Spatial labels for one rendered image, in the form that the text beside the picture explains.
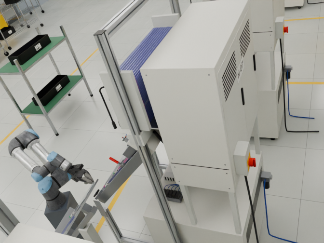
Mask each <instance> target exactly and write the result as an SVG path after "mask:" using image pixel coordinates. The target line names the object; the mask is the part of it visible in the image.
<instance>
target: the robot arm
mask: <svg viewBox="0 0 324 243"><path fill-rule="evenodd" d="M39 138H40V137H39V135H38V134H37V133H36V132H35V131H33V130H32V129H26V130H25V131H23V132H22V133H21V134H19V135H18V136H16V137H15V138H13V139H12V140H11V141H10V143H9V145H8V151H9V154H10V155H11V156H12V157H13V158H14V159H17V160H18V161H19V162H20V163H21V164H22V165H23V166H24V167H25V168H27V169H28V170H29V171H30V172H31V173H32V174H31V177H32V178H33V180H34V181H35V182H39V183H38V189H39V191H40V193H41V194H42V195H43V197H44V198H45V200H46V204H47V207H48V208H49V209H50V210H57V209H59V208H61V207H62V206H63V205H64V204H65V203H66V200H67V198H66V196H65V194H64V193H62V192H60V191H59V189H60V188H61V187H63V186H64V185H65V184H66V183H67V182H69V181H70V180H71V179H72V180H74V181H75V182H78V181H81V182H84V184H92V183H93V182H94V180H93V178H92V176H91V175H90V173H89V172H88V171H87V170H85V169H83V167H84V165H83V164H82V163H81V164H76V165H72V163H70V161H68V160H67V159H65V158H64V157H62V156H61V155H59V154H58V153H56V152H54V151H51V153H49V152H48V151H47V150H46V149H45V148H44V147H43V146H42V145H41V144H40V140H39ZM24 149H27V150H31V151H32V152H33V153H34V154H35V155H36V156H37V157H38V158H39V160H40V161H41V162H42V163H43V164H44V165H43V166H42V167H40V166H39V165H38V164H37V163H36V162H35V161H34V160H33V159H32V158H30V157H29V156H28V155H27V154H26V153H25V152H24ZM48 174H50V175H51V176H47V175H48ZM83 175H84V177H82V176H83Z"/></svg>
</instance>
